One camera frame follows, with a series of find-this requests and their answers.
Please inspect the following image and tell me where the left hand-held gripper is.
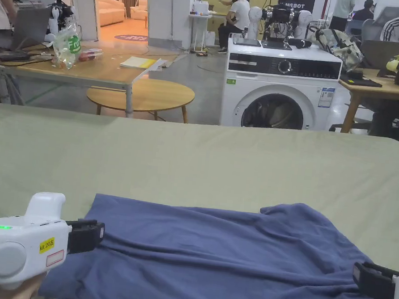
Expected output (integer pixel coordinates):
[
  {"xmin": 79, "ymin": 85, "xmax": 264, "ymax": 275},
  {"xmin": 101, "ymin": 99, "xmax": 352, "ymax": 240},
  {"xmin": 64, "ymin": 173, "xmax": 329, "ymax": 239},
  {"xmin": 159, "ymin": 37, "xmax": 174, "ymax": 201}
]
[{"xmin": 0, "ymin": 186, "xmax": 109, "ymax": 299}]

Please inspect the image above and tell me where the dark blue shirt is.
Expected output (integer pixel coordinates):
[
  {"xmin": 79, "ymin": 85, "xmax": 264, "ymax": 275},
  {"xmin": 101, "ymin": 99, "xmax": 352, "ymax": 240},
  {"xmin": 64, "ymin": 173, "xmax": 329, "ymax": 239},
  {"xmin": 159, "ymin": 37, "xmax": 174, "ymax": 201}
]
[{"xmin": 37, "ymin": 175, "xmax": 399, "ymax": 299}]

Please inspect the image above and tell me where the person's left hand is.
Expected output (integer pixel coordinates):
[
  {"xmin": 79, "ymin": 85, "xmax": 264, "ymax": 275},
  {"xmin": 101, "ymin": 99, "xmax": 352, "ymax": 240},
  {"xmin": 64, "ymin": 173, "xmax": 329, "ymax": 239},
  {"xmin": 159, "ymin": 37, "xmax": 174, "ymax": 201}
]
[{"xmin": 0, "ymin": 267, "xmax": 46, "ymax": 299}]

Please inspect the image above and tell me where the bed with pale green sheet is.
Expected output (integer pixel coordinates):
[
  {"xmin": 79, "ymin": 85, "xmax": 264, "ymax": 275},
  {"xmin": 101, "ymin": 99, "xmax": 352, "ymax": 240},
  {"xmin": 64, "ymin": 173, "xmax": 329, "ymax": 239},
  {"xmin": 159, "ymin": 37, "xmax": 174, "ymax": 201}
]
[{"xmin": 0, "ymin": 93, "xmax": 399, "ymax": 299}]

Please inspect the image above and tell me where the long wooden table with laptop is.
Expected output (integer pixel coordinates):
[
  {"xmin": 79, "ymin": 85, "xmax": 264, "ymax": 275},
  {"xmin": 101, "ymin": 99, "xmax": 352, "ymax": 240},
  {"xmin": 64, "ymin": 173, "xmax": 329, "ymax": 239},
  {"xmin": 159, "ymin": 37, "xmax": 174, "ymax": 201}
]
[{"xmin": 0, "ymin": 0, "xmax": 187, "ymax": 124}]

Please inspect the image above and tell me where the round wooden low table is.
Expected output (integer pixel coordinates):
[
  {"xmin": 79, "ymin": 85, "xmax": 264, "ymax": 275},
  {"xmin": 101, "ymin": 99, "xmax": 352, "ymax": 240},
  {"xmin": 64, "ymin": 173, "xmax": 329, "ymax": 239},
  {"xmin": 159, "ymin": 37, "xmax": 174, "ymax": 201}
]
[{"xmin": 84, "ymin": 72, "xmax": 197, "ymax": 126}]

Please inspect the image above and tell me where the wooden table with bags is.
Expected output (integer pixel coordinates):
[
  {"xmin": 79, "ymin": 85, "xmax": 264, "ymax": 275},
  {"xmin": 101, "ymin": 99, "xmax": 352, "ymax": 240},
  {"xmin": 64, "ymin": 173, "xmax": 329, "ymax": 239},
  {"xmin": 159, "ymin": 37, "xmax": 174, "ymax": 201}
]
[{"xmin": 304, "ymin": 20, "xmax": 399, "ymax": 140}]

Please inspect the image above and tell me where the cream sofa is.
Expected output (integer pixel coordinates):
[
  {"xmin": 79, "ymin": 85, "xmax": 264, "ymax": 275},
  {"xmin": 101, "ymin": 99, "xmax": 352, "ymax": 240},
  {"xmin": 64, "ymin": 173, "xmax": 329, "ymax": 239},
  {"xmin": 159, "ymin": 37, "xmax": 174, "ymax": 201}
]
[{"xmin": 93, "ymin": 0, "xmax": 127, "ymax": 29}]

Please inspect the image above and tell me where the white washing machine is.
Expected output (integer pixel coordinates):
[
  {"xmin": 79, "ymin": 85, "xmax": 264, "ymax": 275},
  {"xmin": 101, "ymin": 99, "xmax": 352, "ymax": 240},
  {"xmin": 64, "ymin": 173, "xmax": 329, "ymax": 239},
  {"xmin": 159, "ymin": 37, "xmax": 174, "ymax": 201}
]
[{"xmin": 218, "ymin": 30, "xmax": 346, "ymax": 139}]

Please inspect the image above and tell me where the white side table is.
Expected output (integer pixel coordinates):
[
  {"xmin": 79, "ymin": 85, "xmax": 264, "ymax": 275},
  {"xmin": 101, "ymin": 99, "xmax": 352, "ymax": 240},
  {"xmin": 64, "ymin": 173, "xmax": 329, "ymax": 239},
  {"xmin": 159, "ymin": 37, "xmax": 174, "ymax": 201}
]
[{"xmin": 185, "ymin": 0, "xmax": 232, "ymax": 57}]

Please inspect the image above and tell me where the black robot with white heads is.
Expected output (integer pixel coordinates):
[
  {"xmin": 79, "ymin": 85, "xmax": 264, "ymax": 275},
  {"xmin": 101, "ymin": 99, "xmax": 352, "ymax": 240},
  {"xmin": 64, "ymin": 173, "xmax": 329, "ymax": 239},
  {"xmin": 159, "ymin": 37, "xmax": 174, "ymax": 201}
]
[{"xmin": 246, "ymin": 0, "xmax": 316, "ymax": 47}]

